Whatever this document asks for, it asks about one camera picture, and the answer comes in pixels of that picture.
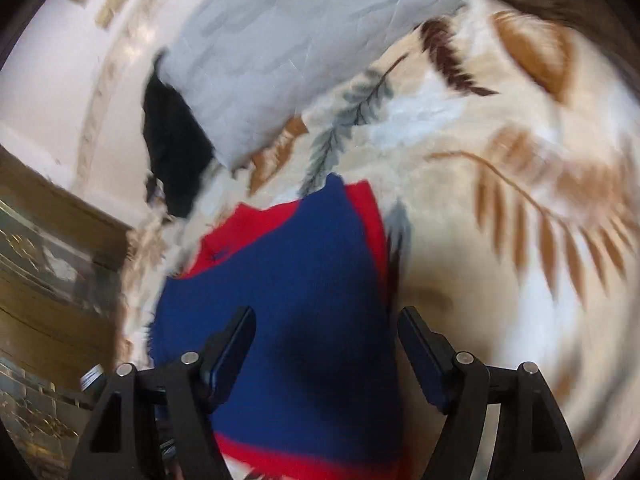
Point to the black garment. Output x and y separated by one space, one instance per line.
175 150

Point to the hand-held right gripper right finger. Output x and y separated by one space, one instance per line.
420 352

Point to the grey quilted pillow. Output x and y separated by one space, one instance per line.
280 50

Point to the leaf print blanket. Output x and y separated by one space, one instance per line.
500 135

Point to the red and blue knit sweater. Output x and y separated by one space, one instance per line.
300 285

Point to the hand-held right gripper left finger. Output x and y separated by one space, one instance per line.
235 347

